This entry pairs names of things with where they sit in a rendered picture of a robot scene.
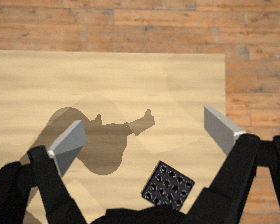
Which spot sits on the black knob box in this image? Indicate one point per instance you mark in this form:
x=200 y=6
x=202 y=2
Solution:
x=158 y=190

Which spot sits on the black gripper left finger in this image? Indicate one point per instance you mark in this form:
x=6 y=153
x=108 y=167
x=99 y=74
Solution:
x=49 y=166

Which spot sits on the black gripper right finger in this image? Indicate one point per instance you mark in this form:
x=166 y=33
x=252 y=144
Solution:
x=224 y=200

